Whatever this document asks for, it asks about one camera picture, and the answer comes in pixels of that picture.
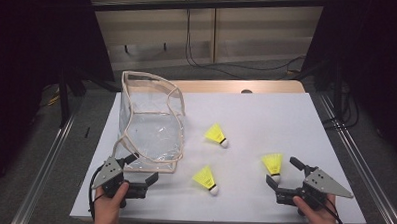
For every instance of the clear bag with beige trim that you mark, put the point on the clear bag with beige trim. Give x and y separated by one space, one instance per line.
152 133

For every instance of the person's left hand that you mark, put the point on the person's left hand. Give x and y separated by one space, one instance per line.
106 205

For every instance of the black horizontal bar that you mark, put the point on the black horizontal bar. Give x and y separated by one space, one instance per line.
207 4

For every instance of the white table sheet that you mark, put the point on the white table sheet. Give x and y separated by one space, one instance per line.
253 110

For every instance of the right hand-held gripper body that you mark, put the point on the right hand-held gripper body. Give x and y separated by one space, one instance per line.
320 183

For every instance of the black curtain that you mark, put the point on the black curtain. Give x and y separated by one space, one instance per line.
372 48
28 52

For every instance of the metal floor rail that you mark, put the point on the metal floor rail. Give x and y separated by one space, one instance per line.
44 166
361 164

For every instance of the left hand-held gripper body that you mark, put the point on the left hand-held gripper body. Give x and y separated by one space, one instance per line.
109 170

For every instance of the small black floor object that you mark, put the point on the small black floor object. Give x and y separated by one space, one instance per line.
87 132

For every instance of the black stand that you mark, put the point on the black stand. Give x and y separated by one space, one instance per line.
64 100

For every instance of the person's right hand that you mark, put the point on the person's right hand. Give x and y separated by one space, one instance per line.
319 218

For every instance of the yellow shuttlecock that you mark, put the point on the yellow shuttlecock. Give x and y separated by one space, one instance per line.
215 134
273 164
205 177

